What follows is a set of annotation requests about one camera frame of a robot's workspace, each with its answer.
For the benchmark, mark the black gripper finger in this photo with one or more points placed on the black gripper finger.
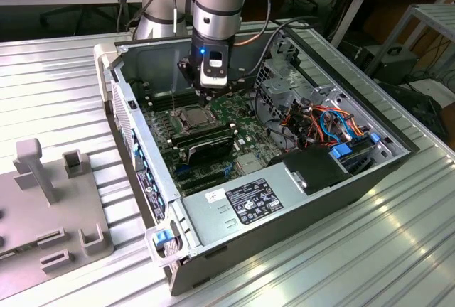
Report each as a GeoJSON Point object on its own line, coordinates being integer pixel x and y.
{"type": "Point", "coordinates": [234, 79]}
{"type": "Point", "coordinates": [190, 72]}

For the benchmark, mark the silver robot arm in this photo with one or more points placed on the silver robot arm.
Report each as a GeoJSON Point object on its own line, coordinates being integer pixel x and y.
{"type": "Point", "coordinates": [217, 1]}

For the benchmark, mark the black RAM slot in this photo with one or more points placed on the black RAM slot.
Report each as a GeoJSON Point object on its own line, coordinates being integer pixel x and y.
{"type": "Point", "coordinates": [160, 96]}
{"type": "Point", "coordinates": [163, 104]}

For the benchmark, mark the silver metal drive cage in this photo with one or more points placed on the silver metal drive cage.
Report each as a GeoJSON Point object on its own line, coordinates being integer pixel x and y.
{"type": "Point", "coordinates": [281, 85]}

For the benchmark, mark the black RAM stick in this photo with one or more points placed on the black RAM stick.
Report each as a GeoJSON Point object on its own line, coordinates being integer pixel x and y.
{"type": "Point", "coordinates": [213, 130]}
{"type": "Point", "coordinates": [213, 137]}

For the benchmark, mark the green motherboard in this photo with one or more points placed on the green motherboard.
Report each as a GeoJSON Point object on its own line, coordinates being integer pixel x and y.
{"type": "Point", "coordinates": [256, 133]}

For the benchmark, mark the black graphics card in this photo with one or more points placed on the black graphics card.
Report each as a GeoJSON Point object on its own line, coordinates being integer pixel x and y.
{"type": "Point", "coordinates": [209, 150]}

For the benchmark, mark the silver chipset heatsink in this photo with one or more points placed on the silver chipset heatsink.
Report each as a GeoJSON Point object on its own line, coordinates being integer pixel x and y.
{"type": "Point", "coordinates": [249, 164]}

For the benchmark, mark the black expansion slot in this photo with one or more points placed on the black expansion slot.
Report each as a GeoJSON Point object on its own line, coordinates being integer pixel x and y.
{"type": "Point", "coordinates": [199, 178]}
{"type": "Point", "coordinates": [206, 185]}

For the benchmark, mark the silver power supply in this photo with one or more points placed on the silver power supply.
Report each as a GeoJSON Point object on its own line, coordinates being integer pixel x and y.
{"type": "Point", "coordinates": [209, 221]}

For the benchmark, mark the small blue clip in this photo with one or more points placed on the small blue clip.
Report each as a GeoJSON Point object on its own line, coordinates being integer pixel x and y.
{"type": "Point", "coordinates": [373, 137]}

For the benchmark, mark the grey open PC case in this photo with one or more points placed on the grey open PC case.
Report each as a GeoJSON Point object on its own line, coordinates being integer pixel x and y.
{"type": "Point", "coordinates": [284, 239]}

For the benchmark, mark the blue case latch tab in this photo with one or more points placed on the blue case latch tab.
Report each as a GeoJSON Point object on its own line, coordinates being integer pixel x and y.
{"type": "Point", "coordinates": [161, 238]}

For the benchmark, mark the grey plastic parts rack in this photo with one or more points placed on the grey plastic parts rack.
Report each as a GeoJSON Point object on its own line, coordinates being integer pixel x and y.
{"type": "Point", "coordinates": [71, 207]}

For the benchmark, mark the dark flat panel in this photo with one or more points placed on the dark flat panel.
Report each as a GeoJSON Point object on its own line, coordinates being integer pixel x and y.
{"type": "Point", "coordinates": [423, 111]}

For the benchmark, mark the green RAM stick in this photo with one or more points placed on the green RAM stick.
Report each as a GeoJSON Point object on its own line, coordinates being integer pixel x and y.
{"type": "Point", "coordinates": [14, 253]}

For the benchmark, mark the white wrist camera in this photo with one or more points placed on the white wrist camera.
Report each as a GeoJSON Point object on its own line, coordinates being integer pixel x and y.
{"type": "Point", "coordinates": [213, 81]}

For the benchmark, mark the grey metal shelf frame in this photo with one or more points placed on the grey metal shelf frame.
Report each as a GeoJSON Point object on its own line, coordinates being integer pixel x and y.
{"type": "Point", "coordinates": [439, 17]}

